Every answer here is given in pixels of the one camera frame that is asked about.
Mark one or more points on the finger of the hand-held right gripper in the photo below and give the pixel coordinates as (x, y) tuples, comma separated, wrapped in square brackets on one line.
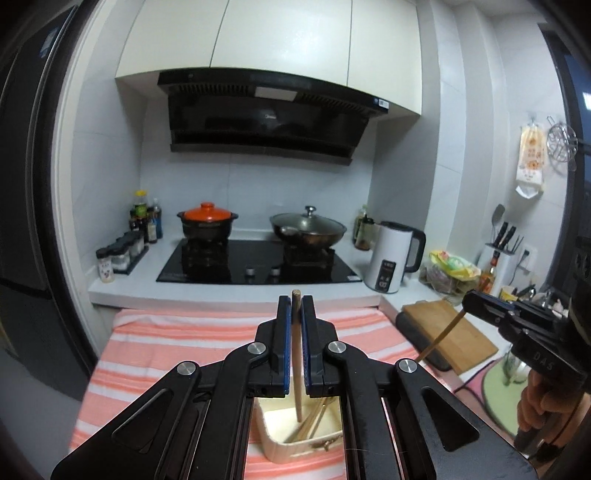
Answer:
[(531, 341)]

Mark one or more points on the glass wok lid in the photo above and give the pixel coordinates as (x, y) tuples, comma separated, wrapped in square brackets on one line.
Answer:
[(309, 221)]

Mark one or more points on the blue liquid bottle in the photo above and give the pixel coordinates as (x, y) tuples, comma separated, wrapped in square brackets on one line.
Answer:
[(158, 221)]

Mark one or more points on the black refrigerator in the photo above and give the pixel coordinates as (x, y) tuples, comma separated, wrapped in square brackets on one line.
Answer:
[(32, 207)]

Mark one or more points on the person's right hand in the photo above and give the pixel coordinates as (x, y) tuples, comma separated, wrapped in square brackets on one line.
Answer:
[(535, 406)]

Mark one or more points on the glass spice jar black lid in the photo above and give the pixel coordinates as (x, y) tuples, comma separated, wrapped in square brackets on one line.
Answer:
[(129, 251), (142, 239), (119, 259), (137, 244)]

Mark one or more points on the pale green round object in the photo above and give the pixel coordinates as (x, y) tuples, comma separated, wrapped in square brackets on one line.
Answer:
[(498, 401)]

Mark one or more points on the black range hood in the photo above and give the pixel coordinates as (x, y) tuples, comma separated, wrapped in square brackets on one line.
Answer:
[(268, 120)]

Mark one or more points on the pink striped cloth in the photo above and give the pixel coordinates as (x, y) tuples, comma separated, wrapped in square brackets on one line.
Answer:
[(184, 332)]

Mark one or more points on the white knife block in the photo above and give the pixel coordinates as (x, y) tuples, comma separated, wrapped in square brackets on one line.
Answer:
[(503, 267)]

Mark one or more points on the dark sauce bottle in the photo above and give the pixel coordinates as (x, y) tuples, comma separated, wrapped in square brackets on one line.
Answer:
[(151, 228), (134, 221)]

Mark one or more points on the yellow cap oil bottle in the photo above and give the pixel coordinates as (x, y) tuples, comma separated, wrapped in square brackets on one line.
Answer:
[(140, 203)]

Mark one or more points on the orange pot lid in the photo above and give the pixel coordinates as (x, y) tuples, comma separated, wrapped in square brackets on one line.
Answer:
[(206, 213)]

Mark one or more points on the white electric kettle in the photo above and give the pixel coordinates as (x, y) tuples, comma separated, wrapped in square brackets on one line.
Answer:
[(388, 258)]

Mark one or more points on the white wall outlet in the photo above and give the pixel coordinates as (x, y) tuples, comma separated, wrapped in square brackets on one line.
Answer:
[(527, 257)]

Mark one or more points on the yellow cup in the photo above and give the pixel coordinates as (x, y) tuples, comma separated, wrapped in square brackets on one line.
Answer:
[(508, 294)]

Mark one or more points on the labelled spice jar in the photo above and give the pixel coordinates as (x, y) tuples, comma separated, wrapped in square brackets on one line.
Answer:
[(105, 266)]

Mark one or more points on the colourful plastic bag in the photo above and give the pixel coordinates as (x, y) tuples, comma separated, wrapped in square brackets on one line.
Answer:
[(452, 265)]

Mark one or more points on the black spice jar tray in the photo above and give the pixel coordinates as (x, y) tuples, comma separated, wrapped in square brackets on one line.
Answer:
[(134, 266)]

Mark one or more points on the black glass gas stove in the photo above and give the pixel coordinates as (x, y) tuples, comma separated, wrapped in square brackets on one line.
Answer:
[(207, 267)]

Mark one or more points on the white wall cabinet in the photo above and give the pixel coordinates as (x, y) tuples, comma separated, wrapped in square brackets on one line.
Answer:
[(277, 32)]

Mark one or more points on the hanging orange print towel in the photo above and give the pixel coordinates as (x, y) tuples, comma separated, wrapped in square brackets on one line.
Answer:
[(531, 159)]

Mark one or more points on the white storage box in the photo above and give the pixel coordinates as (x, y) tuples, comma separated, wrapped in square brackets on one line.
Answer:
[(277, 417)]

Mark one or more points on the grey spatula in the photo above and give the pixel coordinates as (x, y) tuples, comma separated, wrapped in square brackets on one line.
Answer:
[(497, 214)]

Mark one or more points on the hanging metal steamer rack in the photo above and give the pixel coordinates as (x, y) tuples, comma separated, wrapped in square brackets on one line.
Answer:
[(562, 141)]

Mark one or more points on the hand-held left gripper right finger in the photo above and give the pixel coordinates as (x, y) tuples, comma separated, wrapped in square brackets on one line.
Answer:
[(305, 350)]

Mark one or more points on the wooden chopstick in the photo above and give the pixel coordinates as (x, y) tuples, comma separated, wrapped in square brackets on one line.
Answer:
[(298, 369), (307, 420), (441, 339), (316, 421)]

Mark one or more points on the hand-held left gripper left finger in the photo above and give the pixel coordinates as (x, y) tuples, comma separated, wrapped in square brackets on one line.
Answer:
[(287, 350)]

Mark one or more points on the black clay pot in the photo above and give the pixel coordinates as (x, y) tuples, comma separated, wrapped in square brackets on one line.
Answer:
[(207, 230)]

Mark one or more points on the orange label sauce bottle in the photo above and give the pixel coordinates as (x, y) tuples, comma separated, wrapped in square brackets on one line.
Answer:
[(491, 277)]

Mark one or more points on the wooden cutting board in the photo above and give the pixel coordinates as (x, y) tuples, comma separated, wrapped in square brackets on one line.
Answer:
[(452, 332)]

